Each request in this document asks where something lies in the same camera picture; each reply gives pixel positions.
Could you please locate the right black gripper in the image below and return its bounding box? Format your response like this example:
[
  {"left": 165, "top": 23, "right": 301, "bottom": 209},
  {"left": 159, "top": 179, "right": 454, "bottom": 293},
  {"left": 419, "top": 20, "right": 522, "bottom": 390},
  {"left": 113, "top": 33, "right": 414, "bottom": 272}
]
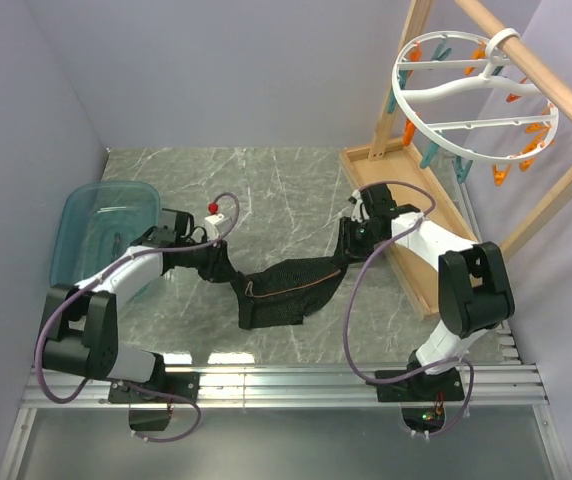
[{"left": 331, "top": 216, "right": 385, "bottom": 266}]

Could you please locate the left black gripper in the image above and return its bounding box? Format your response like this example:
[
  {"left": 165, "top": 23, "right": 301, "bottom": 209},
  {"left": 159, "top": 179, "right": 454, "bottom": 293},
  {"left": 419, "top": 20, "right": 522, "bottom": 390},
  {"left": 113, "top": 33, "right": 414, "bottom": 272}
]
[{"left": 176, "top": 233, "right": 240, "bottom": 283}]

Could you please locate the black striped underwear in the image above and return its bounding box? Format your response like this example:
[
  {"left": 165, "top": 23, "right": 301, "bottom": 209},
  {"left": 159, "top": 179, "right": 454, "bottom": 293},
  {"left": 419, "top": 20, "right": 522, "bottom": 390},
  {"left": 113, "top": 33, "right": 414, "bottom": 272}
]
[{"left": 231, "top": 256, "right": 349, "bottom": 330}]

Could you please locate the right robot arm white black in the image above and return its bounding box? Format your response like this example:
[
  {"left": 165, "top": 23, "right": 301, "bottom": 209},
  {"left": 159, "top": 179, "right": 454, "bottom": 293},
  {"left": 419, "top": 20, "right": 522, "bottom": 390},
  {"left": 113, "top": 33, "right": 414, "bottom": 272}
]
[{"left": 338, "top": 181, "right": 515, "bottom": 400}]

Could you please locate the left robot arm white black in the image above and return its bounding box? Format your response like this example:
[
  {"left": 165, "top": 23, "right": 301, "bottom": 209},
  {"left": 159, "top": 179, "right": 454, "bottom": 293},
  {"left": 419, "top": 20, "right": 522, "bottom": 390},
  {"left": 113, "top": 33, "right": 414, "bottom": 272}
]
[{"left": 34, "top": 210, "right": 239, "bottom": 404}]

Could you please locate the teal clothes peg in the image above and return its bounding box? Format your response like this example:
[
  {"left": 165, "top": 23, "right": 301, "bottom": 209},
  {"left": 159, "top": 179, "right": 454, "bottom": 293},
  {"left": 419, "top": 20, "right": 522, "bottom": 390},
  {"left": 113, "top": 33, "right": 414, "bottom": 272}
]
[
  {"left": 453, "top": 156, "right": 473, "bottom": 184},
  {"left": 419, "top": 141, "right": 440, "bottom": 169}
]

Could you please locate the orange clothes peg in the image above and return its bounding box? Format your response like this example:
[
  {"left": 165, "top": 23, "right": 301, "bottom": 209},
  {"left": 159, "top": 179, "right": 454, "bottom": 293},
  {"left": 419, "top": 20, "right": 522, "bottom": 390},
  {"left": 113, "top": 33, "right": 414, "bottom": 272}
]
[
  {"left": 519, "top": 157, "right": 536, "bottom": 172},
  {"left": 491, "top": 164, "right": 512, "bottom": 187},
  {"left": 402, "top": 119, "right": 416, "bottom": 147}
]

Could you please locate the teal transparent plastic bin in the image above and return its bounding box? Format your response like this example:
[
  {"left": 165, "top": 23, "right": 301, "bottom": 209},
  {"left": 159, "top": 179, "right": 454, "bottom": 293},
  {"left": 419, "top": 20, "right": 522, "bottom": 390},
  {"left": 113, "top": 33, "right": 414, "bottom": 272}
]
[{"left": 49, "top": 181, "right": 161, "bottom": 286}]

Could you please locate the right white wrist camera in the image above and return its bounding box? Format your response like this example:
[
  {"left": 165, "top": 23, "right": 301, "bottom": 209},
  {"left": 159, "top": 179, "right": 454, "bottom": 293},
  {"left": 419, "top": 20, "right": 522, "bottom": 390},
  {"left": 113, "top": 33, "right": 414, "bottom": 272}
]
[{"left": 348, "top": 189, "right": 369, "bottom": 222}]

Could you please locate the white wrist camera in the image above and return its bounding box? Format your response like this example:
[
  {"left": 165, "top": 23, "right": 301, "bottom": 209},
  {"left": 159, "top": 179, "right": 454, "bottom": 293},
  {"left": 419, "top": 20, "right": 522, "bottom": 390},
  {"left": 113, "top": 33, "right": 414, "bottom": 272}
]
[
  {"left": 348, "top": 189, "right": 369, "bottom": 222},
  {"left": 203, "top": 214, "right": 230, "bottom": 241}
]

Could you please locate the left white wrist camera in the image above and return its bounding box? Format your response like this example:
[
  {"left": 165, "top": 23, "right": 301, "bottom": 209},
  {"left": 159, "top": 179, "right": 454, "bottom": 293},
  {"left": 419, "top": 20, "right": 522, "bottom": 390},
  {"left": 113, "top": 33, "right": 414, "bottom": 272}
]
[{"left": 203, "top": 214, "right": 230, "bottom": 241}]

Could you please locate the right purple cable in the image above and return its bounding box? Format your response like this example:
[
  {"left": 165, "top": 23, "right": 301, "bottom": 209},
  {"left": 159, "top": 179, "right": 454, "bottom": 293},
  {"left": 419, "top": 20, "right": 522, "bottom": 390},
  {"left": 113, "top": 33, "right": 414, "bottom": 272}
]
[{"left": 341, "top": 181, "right": 475, "bottom": 439}]

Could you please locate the purple cable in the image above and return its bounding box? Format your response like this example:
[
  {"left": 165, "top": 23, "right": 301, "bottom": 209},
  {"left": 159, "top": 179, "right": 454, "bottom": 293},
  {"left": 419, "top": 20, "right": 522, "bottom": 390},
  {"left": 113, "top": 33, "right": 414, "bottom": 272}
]
[
  {"left": 341, "top": 181, "right": 475, "bottom": 439},
  {"left": 33, "top": 192, "right": 240, "bottom": 443}
]

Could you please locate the wooden hanger rack frame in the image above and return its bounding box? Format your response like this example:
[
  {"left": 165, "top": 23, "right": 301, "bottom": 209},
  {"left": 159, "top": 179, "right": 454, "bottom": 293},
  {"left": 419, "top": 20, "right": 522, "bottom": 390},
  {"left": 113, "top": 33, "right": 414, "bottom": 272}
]
[{"left": 339, "top": 0, "right": 572, "bottom": 321}]

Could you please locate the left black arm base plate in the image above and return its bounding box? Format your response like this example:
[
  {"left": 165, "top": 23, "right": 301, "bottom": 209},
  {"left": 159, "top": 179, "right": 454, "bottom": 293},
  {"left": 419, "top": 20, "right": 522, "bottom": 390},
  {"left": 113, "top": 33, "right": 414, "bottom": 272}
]
[{"left": 107, "top": 372, "right": 200, "bottom": 404}]

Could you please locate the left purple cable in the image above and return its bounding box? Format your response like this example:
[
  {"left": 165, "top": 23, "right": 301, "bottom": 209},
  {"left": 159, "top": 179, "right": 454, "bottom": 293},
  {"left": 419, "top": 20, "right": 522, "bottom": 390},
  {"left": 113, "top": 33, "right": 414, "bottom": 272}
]
[{"left": 33, "top": 192, "right": 240, "bottom": 443}]

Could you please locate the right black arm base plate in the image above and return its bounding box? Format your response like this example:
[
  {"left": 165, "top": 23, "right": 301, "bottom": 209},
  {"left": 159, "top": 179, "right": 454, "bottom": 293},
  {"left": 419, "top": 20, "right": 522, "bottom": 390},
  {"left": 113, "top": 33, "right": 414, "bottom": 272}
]
[{"left": 371, "top": 368, "right": 465, "bottom": 403}]

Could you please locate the aluminium mounting rail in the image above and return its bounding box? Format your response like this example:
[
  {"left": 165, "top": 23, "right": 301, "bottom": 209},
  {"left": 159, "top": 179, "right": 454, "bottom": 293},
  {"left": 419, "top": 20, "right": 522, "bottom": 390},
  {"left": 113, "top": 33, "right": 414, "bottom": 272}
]
[{"left": 20, "top": 364, "right": 549, "bottom": 409}]

